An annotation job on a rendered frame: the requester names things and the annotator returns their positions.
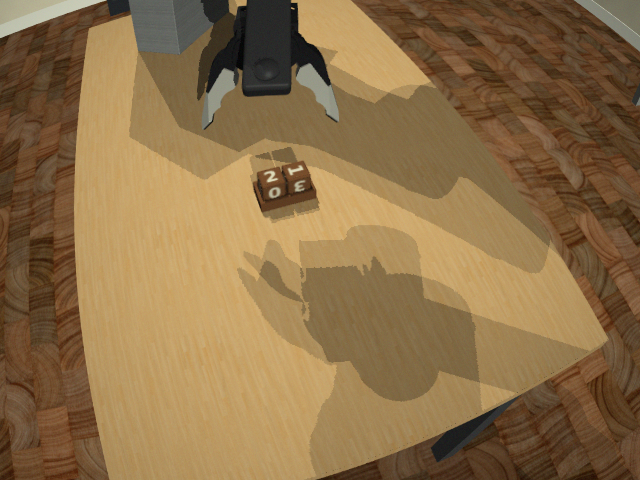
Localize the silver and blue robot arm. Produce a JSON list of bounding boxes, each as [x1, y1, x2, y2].
[[242, 0, 292, 97]]

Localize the brown wooden number cube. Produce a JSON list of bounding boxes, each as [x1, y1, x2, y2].
[[257, 167, 286, 201], [282, 161, 311, 195]]

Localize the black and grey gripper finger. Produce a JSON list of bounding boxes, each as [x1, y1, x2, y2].
[[296, 37, 339, 123], [202, 41, 239, 130]]

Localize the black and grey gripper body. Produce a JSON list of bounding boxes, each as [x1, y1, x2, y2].
[[229, 3, 302, 70]]

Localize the brown wooden tray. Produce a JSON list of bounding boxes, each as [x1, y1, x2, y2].
[[253, 179, 316, 212]]

